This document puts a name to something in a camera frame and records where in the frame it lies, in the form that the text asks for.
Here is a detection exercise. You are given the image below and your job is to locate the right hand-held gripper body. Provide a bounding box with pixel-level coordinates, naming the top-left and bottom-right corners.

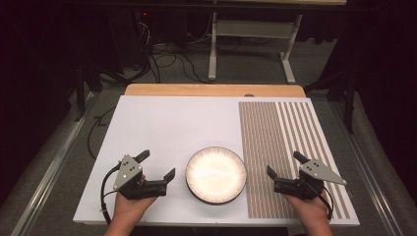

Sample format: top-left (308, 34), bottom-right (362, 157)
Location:
top-left (273, 159), bottom-right (348, 201)

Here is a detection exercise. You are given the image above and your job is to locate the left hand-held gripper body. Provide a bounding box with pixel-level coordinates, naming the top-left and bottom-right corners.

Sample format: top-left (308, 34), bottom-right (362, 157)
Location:
top-left (112, 154), bottom-right (167, 201)

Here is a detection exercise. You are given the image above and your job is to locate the person's left hand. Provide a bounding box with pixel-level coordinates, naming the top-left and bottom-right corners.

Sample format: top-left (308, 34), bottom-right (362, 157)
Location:
top-left (110, 191), bottom-right (158, 230)

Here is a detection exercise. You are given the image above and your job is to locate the person's right hand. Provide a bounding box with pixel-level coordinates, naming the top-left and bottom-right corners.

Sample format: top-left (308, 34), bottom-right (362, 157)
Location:
top-left (283, 191), bottom-right (330, 228)

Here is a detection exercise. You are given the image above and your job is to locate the white board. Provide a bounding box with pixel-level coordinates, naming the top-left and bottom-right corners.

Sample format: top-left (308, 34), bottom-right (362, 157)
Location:
top-left (72, 94), bottom-right (361, 227)

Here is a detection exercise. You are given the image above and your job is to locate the brown striped mat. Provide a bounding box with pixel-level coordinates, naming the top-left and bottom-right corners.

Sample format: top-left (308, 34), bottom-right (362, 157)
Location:
top-left (238, 100), bottom-right (352, 220)

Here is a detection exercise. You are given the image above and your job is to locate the black stand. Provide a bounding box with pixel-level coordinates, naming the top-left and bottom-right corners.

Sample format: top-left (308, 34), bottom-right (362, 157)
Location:
top-left (73, 62), bottom-right (102, 123)
top-left (304, 70), bottom-right (359, 135)

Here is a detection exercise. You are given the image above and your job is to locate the wooden table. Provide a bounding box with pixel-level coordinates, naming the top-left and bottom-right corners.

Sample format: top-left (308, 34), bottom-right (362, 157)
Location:
top-left (124, 83), bottom-right (307, 98)

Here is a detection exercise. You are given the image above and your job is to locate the black computer case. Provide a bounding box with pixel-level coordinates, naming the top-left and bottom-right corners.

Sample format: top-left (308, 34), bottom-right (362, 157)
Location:
top-left (107, 8), bottom-right (152, 72)

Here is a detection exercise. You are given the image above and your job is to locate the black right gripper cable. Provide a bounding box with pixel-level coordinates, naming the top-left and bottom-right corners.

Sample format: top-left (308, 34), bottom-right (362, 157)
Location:
top-left (303, 180), bottom-right (335, 220)

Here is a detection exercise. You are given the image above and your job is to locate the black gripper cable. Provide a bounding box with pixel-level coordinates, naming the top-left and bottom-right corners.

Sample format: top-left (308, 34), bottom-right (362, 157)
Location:
top-left (99, 162), bottom-right (122, 226)
top-left (303, 180), bottom-right (335, 220)

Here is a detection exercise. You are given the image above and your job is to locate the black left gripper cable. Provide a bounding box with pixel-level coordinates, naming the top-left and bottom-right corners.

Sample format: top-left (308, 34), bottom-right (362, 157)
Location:
top-left (99, 162), bottom-right (122, 226)

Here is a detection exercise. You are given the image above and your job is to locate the black floor cable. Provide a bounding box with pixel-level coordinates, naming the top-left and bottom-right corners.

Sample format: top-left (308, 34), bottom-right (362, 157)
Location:
top-left (87, 106), bottom-right (117, 161)

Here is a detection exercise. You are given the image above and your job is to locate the metal floor rail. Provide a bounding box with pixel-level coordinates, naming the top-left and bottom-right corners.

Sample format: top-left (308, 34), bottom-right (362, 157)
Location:
top-left (11, 94), bottom-right (99, 236)
top-left (328, 99), bottom-right (404, 236)

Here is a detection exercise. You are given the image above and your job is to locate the tangle of floor cables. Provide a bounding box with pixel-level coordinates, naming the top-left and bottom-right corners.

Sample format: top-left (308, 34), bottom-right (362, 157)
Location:
top-left (131, 19), bottom-right (210, 85)

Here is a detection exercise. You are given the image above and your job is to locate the white desk frame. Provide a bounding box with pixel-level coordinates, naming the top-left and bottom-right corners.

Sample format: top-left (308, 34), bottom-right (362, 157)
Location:
top-left (208, 11), bottom-right (304, 85)

